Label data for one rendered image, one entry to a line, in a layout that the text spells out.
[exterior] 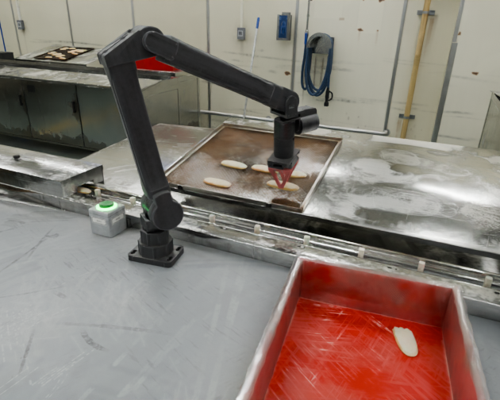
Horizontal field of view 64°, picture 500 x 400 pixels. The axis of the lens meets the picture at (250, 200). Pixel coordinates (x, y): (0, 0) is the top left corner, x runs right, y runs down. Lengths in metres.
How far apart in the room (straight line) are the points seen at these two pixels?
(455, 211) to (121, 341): 0.91
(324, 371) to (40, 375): 0.48
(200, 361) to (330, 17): 4.27
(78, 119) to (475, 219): 3.78
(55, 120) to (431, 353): 4.22
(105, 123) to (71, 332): 3.39
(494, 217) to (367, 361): 0.62
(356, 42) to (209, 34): 1.75
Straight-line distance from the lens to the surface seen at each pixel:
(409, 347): 0.85
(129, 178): 1.60
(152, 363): 0.79
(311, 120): 1.13
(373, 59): 4.66
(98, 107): 4.16
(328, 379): 0.76
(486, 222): 1.23
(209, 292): 0.93
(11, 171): 1.51
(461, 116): 4.39
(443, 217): 1.21
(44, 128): 4.79
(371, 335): 0.86
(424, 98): 4.65
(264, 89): 1.02
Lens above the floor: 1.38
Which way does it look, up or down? 24 degrees down
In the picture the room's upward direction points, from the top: 2 degrees clockwise
